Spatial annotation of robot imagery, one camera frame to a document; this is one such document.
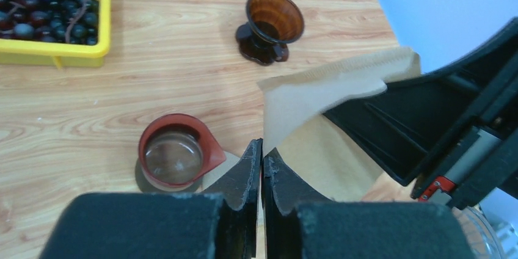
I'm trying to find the paper coffee filter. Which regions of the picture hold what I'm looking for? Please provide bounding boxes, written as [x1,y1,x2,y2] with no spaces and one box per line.
[258,47,421,202]

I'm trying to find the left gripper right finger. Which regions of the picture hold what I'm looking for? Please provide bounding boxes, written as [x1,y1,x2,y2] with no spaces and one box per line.
[261,150,473,258]

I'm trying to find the red rimmed glass server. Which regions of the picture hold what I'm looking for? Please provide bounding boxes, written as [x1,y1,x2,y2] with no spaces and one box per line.
[136,114,227,192]

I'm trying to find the clear glass dripper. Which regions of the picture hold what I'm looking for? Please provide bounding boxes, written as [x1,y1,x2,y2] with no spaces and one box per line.
[452,207,507,259]

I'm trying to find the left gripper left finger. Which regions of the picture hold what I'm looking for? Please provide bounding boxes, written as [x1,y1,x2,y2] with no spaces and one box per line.
[40,139,262,258]

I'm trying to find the yellow plastic bin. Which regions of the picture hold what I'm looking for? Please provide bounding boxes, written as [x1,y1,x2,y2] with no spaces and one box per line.
[1,0,111,68]

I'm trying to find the brown amber dripper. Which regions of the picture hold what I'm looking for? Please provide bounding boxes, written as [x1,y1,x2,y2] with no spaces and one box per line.
[235,0,305,66]

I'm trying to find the dark grape bunch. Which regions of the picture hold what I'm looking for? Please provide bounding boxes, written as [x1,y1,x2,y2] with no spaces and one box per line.
[1,0,100,46]

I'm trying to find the paper filter on table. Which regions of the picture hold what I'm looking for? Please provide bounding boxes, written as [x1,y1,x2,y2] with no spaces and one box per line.
[199,151,240,191]

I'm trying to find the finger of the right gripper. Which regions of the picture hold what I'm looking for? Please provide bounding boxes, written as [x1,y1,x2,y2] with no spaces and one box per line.
[324,18,517,209]

